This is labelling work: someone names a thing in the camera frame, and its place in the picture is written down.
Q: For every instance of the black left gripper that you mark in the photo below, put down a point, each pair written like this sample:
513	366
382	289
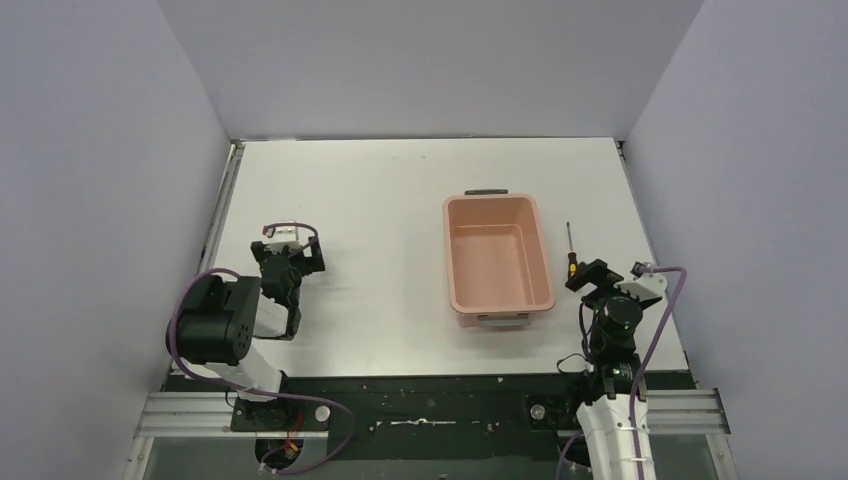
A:
287	257

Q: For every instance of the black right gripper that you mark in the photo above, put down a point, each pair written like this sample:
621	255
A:
597	274

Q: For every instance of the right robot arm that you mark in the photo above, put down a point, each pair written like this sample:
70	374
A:
609	404

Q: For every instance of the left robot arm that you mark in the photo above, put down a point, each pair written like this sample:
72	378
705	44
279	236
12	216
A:
218	322

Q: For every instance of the yellow black screwdriver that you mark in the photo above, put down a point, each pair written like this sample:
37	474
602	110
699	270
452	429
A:
572	255

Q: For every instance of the pink plastic bin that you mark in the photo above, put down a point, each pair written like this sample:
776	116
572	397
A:
497	261

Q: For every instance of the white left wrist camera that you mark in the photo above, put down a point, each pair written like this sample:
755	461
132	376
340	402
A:
282	236

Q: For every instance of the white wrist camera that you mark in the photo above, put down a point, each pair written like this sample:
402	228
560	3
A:
282	236
644	284

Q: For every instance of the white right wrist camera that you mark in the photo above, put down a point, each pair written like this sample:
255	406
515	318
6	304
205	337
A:
644	284

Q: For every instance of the aluminium left side rail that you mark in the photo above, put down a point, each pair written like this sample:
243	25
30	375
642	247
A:
223	199

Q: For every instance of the aluminium rail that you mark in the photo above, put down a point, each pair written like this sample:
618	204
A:
223	199
210	415

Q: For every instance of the aluminium front rail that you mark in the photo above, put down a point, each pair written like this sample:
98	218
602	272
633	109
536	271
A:
210	415

